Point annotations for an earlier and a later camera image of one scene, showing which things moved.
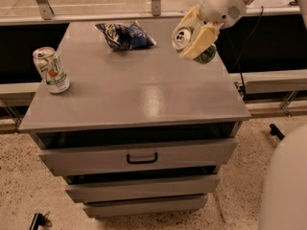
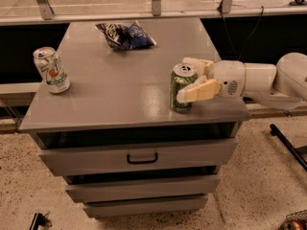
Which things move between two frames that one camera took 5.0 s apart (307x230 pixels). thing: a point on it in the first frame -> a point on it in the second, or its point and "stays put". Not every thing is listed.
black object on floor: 39,219 stays put
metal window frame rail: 48,16 stays put
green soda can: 180,40 -> 181,74
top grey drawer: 139,157 stays put
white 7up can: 52,70 stays put
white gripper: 220,8 -> 229,77
